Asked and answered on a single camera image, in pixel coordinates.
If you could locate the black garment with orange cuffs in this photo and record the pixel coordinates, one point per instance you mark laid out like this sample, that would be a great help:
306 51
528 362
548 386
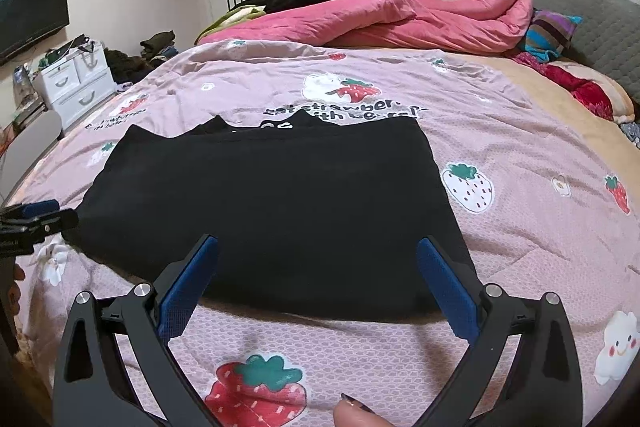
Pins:
280 207

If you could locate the red blanket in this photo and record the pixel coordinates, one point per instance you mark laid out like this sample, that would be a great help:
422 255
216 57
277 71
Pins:
585 92

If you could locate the person's left hand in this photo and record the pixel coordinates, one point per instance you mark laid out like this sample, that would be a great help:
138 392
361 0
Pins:
14 302

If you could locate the cluttered side table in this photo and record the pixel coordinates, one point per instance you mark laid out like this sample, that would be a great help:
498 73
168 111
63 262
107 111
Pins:
25 82

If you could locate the green cloth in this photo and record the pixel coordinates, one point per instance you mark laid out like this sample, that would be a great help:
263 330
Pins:
235 19

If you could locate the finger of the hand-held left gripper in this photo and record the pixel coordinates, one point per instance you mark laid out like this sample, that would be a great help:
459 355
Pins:
62 221
42 208

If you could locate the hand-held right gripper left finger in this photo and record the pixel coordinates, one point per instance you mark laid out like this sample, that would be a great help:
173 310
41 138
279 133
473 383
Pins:
185 287

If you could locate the white drawer cabinet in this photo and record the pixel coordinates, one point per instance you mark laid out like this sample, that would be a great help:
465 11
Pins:
75 92

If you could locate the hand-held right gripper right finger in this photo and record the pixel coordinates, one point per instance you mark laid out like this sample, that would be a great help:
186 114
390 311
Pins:
447 287

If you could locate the pink strawberry printed bedsheet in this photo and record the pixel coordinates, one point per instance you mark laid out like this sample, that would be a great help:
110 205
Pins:
525 232

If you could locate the grey padded headboard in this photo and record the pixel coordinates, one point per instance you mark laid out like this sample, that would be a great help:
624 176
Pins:
610 32

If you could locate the pink quilt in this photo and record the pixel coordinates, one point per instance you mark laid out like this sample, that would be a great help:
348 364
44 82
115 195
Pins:
400 17

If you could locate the colourful striped pillow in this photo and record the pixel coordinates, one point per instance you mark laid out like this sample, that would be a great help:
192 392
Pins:
550 32

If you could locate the grey padded chair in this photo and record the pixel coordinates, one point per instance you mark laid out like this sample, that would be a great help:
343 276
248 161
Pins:
30 147

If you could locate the beige blanket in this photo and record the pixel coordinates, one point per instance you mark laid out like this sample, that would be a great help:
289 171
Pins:
530 82

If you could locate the black wall television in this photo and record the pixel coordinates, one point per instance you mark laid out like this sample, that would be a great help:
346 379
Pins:
30 17

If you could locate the dark clothes pile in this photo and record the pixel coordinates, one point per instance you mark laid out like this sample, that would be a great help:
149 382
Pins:
150 47

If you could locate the grey patterned cloth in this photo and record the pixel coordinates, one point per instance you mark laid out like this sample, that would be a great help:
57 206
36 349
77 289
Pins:
630 132

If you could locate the person's right hand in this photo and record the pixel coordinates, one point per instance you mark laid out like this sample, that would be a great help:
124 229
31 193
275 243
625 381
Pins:
355 417

